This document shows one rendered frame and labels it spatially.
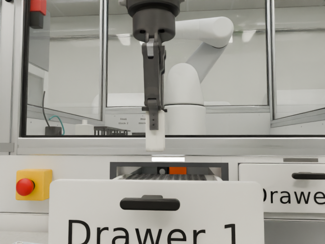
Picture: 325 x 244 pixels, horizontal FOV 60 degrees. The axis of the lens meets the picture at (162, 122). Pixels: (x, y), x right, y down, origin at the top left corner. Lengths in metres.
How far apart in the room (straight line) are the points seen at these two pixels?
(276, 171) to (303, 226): 0.15
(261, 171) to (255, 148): 0.06
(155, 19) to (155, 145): 0.21
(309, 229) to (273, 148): 0.20
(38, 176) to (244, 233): 0.51
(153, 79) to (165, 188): 0.17
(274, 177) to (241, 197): 0.33
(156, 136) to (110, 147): 0.27
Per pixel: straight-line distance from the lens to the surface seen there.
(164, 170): 1.06
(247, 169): 0.70
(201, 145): 0.70
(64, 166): 0.77
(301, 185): 0.74
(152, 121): 0.46
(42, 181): 0.74
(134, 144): 0.71
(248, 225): 0.41
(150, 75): 0.45
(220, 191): 0.39
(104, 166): 0.73
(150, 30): 0.48
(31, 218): 0.83
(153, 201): 0.36
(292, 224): 0.77
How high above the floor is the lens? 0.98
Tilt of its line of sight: 4 degrees up
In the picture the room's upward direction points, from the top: straight up
